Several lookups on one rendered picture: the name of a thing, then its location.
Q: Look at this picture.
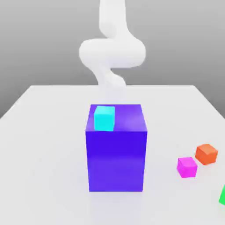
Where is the small cyan cube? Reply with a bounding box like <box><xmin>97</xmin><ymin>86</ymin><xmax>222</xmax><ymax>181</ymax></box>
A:
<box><xmin>93</xmin><ymin>105</ymin><xmax>116</xmax><ymax>132</ymax></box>

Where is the small magenta cube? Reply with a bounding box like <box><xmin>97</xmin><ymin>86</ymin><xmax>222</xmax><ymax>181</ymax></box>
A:
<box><xmin>176</xmin><ymin>156</ymin><xmax>198</xmax><ymax>178</ymax></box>

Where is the small orange cube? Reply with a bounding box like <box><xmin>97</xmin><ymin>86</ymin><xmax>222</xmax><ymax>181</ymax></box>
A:
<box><xmin>195</xmin><ymin>143</ymin><xmax>219</xmax><ymax>166</ymax></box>

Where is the small green cube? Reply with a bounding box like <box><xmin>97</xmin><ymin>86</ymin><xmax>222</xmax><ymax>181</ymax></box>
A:
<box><xmin>218</xmin><ymin>184</ymin><xmax>225</xmax><ymax>206</ymax></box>

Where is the large purple box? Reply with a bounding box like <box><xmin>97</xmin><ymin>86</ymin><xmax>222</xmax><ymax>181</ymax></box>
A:
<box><xmin>85</xmin><ymin>104</ymin><xmax>148</xmax><ymax>192</ymax></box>

